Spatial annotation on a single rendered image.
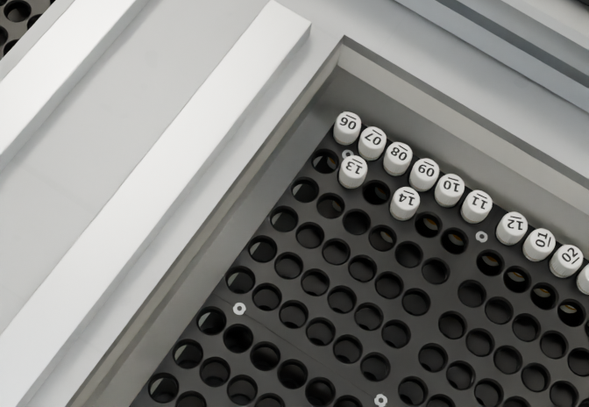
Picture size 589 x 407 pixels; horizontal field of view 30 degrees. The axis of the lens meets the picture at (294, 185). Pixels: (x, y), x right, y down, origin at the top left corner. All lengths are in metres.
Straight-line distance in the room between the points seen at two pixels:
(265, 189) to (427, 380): 0.15
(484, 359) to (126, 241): 0.17
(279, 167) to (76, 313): 0.19
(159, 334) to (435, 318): 0.14
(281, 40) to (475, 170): 0.17
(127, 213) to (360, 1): 0.15
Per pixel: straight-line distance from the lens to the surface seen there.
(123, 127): 0.47
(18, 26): 0.56
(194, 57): 0.49
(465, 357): 0.50
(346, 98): 0.61
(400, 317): 0.50
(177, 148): 0.46
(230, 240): 0.57
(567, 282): 0.52
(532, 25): 0.48
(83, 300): 0.43
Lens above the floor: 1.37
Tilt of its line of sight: 65 degrees down
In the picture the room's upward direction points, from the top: 12 degrees clockwise
